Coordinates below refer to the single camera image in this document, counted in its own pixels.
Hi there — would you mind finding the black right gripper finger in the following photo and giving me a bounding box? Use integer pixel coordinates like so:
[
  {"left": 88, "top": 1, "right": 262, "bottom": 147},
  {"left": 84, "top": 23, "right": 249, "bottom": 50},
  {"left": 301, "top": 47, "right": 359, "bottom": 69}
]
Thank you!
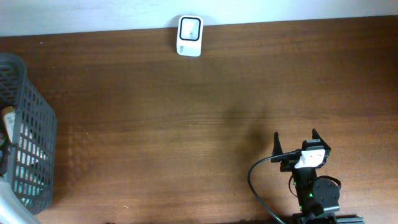
[
  {"left": 312, "top": 128, "right": 331, "bottom": 151},
  {"left": 271, "top": 132, "right": 283, "bottom": 162}
]

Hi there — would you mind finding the white tube with tan cap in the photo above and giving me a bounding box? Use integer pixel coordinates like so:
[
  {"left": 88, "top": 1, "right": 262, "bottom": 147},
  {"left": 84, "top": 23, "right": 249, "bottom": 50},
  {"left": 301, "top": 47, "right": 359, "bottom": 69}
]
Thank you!
[{"left": 1, "top": 106, "right": 16, "bottom": 143}]

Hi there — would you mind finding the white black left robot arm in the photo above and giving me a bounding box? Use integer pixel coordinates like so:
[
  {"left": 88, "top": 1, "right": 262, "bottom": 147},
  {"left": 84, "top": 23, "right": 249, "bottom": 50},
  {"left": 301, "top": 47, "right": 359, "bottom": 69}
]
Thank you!
[{"left": 1, "top": 177, "right": 40, "bottom": 224}]

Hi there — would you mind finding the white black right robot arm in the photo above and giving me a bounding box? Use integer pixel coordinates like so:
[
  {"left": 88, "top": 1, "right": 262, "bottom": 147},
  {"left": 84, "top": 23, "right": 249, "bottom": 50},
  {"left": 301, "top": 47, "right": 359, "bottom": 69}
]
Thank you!
[{"left": 271, "top": 129, "right": 364, "bottom": 224}]

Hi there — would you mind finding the white barcode scanner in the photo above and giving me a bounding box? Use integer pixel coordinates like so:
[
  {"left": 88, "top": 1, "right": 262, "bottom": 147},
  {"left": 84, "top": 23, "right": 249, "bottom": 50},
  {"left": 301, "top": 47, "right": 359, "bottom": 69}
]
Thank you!
[{"left": 176, "top": 15, "right": 204, "bottom": 57}]

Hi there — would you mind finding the grey plastic mesh basket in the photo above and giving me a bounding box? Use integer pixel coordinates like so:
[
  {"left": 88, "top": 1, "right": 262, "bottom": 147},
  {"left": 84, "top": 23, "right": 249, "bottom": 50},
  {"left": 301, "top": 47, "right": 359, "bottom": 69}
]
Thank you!
[{"left": 1, "top": 53, "right": 57, "bottom": 215}]

